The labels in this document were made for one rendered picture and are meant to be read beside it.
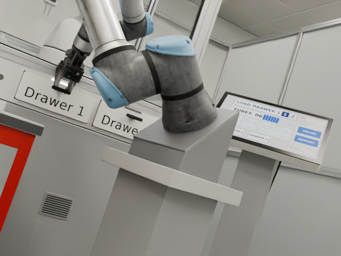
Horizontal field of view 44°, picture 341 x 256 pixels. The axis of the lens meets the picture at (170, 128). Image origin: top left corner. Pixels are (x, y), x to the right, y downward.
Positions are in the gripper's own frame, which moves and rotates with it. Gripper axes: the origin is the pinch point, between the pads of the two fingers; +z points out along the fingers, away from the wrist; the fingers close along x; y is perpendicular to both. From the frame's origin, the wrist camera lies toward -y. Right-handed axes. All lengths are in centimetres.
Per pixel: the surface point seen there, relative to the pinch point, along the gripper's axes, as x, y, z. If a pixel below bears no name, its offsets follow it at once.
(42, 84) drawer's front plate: -6.7, -0.3, 1.6
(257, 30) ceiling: 261, -353, 16
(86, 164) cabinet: 20.3, 12.1, 22.5
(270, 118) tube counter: 90, -2, -22
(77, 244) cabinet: 28, 30, 48
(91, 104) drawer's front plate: 13.3, 0.0, 2.1
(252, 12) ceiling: 223, -322, -6
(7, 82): -18.7, 0.4, 5.7
